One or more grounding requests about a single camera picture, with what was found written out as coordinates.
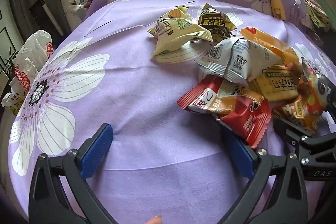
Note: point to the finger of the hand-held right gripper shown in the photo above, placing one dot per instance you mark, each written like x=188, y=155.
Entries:
x=287, y=132

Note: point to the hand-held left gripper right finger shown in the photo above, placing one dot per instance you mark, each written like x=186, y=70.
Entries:
x=241, y=158

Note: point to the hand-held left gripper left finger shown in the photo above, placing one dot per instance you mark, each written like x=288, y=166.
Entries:
x=97, y=153

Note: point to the potted plant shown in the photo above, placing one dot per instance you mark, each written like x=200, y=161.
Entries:
x=10, y=61

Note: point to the purple floral bedsheet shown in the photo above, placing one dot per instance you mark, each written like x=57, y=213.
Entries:
x=131, y=82

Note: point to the red snack packet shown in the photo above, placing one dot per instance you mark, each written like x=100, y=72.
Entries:
x=236, y=111

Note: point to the dark brown snack packet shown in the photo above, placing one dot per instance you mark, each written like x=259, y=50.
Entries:
x=212, y=22

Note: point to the orange-yellow cracker packet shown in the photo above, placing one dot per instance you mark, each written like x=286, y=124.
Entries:
x=270, y=41

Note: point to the yellow cartoon lighter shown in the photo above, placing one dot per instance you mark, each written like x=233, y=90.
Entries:
x=277, y=7

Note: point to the clear yellow-striped cracker packet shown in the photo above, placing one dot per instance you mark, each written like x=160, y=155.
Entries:
x=273, y=85

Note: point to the orange panda snack packet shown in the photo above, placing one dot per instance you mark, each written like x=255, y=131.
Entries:
x=312, y=98

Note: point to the person's left hand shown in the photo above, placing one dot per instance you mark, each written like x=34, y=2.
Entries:
x=155, y=220

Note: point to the pale yellow-green snack packet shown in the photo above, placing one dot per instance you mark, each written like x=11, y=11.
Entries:
x=170, y=29

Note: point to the white plastic bag red print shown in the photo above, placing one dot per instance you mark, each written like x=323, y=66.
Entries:
x=31, y=56

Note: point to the white snack packet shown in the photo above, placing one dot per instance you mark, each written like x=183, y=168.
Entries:
x=236, y=56

